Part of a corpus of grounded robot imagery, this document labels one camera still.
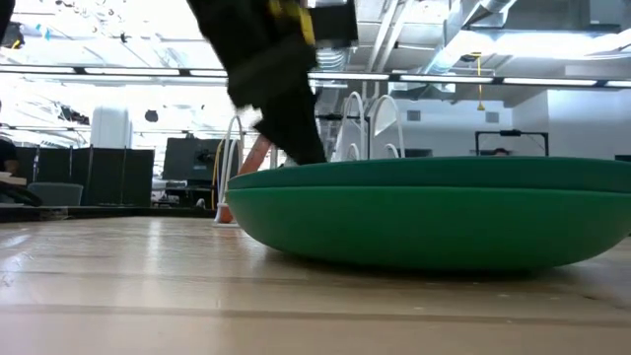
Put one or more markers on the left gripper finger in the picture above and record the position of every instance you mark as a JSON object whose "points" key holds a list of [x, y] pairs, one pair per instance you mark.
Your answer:
{"points": [[296, 133]]}

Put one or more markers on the orange plate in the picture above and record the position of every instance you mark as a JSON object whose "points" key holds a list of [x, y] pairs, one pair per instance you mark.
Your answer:
{"points": [[256, 155]]}

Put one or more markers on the white plate with green underside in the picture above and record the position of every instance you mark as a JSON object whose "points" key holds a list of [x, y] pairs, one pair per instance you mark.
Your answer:
{"points": [[443, 172]]}

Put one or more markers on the yellow tag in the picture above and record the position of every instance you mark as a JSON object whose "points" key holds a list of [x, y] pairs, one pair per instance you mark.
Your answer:
{"points": [[306, 27]]}

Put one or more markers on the black monitor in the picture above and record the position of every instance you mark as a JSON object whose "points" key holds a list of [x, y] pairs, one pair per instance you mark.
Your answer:
{"points": [[192, 158]]}

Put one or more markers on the ceiling light strip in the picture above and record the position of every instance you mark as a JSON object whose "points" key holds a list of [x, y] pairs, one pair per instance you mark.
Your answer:
{"points": [[443, 79], [128, 71]]}

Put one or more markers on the white cylindrical column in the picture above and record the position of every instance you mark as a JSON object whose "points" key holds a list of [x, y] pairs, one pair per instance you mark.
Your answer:
{"points": [[111, 127]]}

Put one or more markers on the person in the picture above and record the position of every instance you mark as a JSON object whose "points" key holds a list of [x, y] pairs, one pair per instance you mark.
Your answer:
{"points": [[500, 152], [7, 167]]}

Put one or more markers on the grey chair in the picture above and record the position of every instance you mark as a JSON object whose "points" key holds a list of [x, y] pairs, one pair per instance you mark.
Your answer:
{"points": [[55, 193]]}

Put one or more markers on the silver ventilation duct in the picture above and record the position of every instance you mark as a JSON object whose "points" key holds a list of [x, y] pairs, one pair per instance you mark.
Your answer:
{"points": [[458, 49]]}

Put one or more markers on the black partition wall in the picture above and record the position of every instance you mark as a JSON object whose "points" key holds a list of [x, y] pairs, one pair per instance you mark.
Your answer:
{"points": [[98, 175]]}

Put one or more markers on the black aluminium rig frame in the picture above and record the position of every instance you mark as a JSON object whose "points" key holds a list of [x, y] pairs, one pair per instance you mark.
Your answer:
{"points": [[98, 213]]}

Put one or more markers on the distant black rig frame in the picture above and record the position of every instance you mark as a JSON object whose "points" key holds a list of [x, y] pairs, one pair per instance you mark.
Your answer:
{"points": [[512, 133]]}

